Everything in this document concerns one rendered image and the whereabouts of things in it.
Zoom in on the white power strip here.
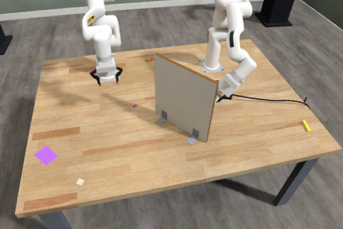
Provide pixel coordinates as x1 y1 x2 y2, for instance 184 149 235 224
215 89 224 102

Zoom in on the yellow rectangular bar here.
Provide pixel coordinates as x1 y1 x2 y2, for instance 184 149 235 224
302 120 311 132

